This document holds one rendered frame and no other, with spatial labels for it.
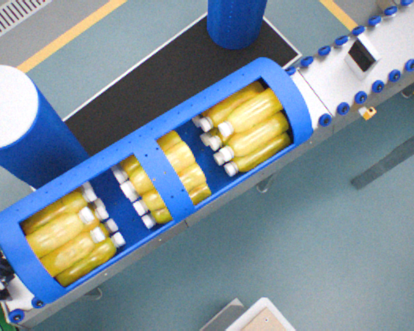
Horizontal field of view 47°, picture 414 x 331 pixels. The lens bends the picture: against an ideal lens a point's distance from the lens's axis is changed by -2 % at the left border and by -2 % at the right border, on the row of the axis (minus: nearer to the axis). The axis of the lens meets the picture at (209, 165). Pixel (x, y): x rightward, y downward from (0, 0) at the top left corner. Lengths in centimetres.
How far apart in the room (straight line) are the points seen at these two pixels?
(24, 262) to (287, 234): 153
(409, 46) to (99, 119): 146
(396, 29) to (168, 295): 156
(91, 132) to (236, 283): 103
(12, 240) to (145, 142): 41
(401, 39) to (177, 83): 115
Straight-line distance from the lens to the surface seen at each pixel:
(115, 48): 280
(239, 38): 250
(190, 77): 252
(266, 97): 136
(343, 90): 172
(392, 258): 263
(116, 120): 246
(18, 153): 165
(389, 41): 186
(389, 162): 220
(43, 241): 130
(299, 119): 135
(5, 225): 131
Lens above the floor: 243
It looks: 75 degrees down
